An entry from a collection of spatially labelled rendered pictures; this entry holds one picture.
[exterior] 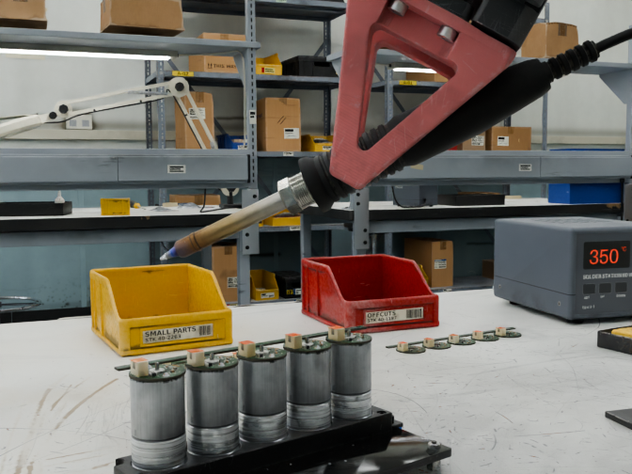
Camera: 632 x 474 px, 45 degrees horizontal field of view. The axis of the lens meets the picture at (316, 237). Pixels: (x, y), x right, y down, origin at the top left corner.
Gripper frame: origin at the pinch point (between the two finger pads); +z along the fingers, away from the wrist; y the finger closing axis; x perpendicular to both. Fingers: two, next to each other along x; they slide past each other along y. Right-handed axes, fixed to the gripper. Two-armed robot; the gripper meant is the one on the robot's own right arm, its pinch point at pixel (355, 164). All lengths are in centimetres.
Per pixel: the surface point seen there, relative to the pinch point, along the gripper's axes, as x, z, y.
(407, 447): 8.9, 11.5, -6.2
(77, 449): -6.3, 21.2, -6.8
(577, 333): 22.8, 5.0, -40.3
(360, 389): 5.5, 10.5, -7.4
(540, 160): 46, -29, -297
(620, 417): 20.2, 6.0, -14.5
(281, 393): 2.0, 11.6, -3.9
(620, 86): 64, -77, -331
